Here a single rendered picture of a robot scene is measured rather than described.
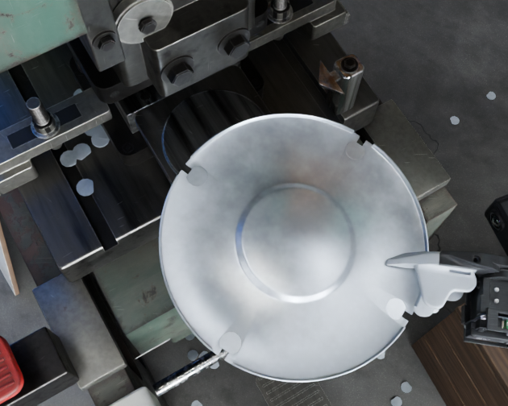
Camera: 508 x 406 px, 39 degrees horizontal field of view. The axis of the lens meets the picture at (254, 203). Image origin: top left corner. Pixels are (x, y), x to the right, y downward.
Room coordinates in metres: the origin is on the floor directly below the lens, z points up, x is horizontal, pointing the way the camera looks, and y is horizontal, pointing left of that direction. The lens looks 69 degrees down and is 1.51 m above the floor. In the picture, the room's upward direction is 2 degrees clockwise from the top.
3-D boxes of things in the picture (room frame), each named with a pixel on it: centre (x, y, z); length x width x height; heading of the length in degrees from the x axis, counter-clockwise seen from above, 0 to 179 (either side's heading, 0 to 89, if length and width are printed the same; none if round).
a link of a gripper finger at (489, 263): (0.22, -0.24, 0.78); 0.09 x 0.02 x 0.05; 85
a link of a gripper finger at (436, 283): (0.20, -0.19, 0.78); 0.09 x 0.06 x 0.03; 85
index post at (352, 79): (0.45, -0.10, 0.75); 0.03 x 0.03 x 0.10; 33
